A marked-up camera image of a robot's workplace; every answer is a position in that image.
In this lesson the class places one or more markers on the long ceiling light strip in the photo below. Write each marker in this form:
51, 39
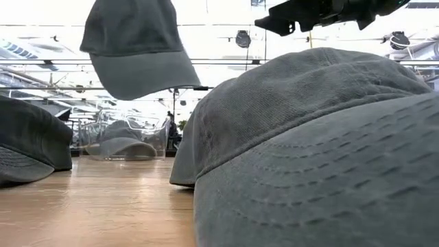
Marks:
223, 62

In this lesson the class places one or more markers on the clear plastic container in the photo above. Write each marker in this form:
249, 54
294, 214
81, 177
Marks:
164, 137

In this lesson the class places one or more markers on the grey baseball cap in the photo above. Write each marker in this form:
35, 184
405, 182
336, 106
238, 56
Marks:
137, 34
31, 137
308, 137
120, 144

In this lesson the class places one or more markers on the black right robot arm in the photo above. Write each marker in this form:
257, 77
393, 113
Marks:
391, 6

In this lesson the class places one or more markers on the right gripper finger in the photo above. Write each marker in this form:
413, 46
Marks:
279, 12
283, 28

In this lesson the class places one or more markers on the green potted plant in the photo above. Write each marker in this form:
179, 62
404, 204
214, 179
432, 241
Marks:
182, 125

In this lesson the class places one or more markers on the silver ventilation duct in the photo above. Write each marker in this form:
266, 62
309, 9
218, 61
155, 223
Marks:
17, 48

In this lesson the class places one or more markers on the black stand frame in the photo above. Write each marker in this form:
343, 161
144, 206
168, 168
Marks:
200, 88

